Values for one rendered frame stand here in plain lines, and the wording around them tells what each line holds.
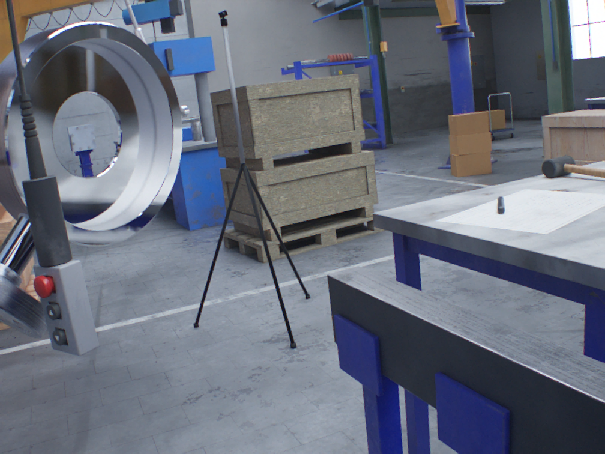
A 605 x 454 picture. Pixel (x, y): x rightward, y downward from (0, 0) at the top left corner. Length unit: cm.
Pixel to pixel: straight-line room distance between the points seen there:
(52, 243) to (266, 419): 168
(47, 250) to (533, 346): 63
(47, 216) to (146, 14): 582
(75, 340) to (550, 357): 60
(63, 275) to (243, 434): 159
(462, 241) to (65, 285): 84
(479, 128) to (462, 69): 107
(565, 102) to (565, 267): 784
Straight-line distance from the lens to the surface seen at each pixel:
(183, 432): 237
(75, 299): 80
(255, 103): 438
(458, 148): 748
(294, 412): 237
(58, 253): 79
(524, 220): 139
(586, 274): 108
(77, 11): 1351
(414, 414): 176
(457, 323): 83
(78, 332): 80
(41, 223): 78
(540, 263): 114
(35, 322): 87
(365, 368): 103
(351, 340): 104
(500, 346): 76
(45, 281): 79
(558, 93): 869
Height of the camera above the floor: 120
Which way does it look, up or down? 12 degrees down
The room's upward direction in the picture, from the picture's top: 7 degrees counter-clockwise
